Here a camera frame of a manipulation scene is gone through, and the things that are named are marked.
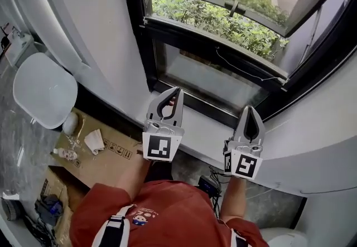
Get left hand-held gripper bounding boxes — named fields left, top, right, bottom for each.
left=142, top=86, right=185, bottom=162

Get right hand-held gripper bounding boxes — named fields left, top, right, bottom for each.
left=223, top=105, right=266, bottom=179

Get person's right forearm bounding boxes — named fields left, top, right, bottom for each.
left=221, top=175, right=247, bottom=223

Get person's left forearm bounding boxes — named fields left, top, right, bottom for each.
left=115, top=158, right=153, bottom=202

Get black framed window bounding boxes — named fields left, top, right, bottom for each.
left=119, top=0, right=357, bottom=129

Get black electronic box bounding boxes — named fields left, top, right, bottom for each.
left=197, top=175, right=221, bottom=193

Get closed brown cardboard box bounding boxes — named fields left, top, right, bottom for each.
left=50, top=106, right=153, bottom=190

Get crumpled white cloth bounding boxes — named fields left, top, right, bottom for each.
left=84, top=128, right=106, bottom=156

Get white plastic bag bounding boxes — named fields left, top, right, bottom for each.
left=61, top=112, right=80, bottom=135

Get person's red shirt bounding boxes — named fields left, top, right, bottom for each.
left=69, top=180, right=270, bottom=247

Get clear plastic bottle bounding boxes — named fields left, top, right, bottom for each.
left=52, top=147, right=79, bottom=161

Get white toilet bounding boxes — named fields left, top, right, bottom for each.
left=259, top=226, right=309, bottom=247

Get white bathtub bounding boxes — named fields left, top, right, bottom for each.
left=12, top=52, right=79, bottom=130

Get taped open cardboard box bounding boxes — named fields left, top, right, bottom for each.
left=38, top=165, right=93, bottom=247

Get white sink cabinet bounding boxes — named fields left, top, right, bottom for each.
left=4, top=32, right=40, bottom=67

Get grey round basket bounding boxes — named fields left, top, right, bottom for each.
left=1, top=190, right=25, bottom=221

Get white pull cord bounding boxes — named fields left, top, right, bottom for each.
left=215, top=47, right=281, bottom=82

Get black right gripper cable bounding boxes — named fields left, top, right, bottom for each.
left=209, top=166, right=232, bottom=219

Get thin grey wall wire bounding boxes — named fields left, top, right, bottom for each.
left=300, top=186, right=357, bottom=195

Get black and white shoulder strap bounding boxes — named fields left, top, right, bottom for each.
left=91, top=204, right=134, bottom=247
left=230, top=229, right=252, bottom=247

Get black window handle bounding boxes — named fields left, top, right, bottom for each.
left=224, top=0, right=248, bottom=17

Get tangled black floor cables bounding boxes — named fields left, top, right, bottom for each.
left=23, top=212, right=56, bottom=247

